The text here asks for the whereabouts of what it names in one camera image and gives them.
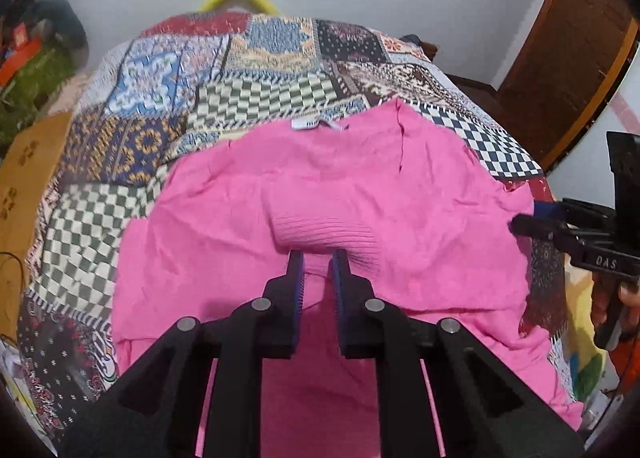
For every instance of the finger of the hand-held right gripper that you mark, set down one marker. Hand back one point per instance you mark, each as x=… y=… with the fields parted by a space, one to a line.
x=530 y=227
x=547 y=209

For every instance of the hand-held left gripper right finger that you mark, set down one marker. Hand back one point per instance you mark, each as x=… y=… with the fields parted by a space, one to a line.
x=336 y=288

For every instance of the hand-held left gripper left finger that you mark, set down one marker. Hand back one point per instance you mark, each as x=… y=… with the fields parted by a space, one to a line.
x=297 y=288

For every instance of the pink knitted sweater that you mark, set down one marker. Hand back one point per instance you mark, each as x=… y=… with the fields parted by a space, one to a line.
x=350 y=198

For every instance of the person's right hand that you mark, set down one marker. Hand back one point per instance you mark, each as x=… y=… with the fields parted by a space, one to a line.
x=629 y=299

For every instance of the white sliding door with hearts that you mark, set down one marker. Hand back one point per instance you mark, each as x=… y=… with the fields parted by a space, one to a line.
x=590 y=163

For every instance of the yellow green printed cloth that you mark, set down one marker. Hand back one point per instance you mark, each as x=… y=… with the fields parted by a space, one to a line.
x=582 y=338

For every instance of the brown wooden wardrobe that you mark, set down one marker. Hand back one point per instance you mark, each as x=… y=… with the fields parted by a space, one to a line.
x=565 y=38

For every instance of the dark cloth on bed end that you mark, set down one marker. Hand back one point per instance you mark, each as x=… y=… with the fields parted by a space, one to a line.
x=420 y=45

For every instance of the patchwork printed blanket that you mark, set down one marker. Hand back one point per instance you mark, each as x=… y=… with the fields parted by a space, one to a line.
x=240 y=83

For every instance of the wooden table with flower cutouts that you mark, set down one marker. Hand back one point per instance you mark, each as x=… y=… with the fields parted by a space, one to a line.
x=30 y=173

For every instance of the green fabric basket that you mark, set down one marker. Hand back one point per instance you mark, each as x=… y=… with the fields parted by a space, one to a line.
x=27 y=83

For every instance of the dark green stuffed cloth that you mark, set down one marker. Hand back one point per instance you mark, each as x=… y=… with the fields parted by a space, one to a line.
x=62 y=23

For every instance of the orange box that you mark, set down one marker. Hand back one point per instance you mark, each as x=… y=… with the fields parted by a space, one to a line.
x=20 y=53

